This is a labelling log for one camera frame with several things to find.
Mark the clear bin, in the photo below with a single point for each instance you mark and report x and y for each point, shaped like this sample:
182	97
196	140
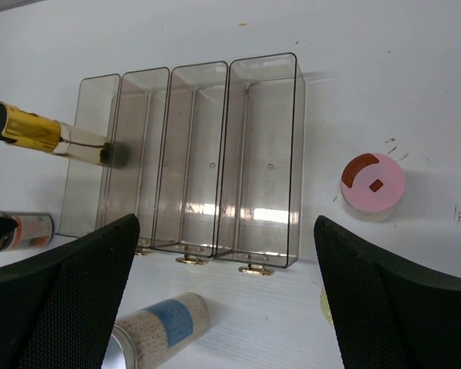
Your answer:
185	216
130	184
260	198
85	183

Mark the gold black-capped bottle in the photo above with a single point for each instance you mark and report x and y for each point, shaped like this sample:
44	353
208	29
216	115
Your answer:
29	130

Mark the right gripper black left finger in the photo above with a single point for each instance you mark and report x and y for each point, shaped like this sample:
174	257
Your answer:
57	308

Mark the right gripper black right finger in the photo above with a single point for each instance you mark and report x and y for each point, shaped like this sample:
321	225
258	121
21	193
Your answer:
388	312

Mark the white-lid red-label jar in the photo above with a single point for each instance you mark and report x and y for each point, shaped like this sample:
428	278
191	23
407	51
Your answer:
23	230

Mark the silver-lid blue-label jar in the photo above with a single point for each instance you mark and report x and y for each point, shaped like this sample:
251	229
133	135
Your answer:
152	335

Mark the pink-lid spice bottle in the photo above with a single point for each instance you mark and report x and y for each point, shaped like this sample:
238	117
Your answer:
371	187

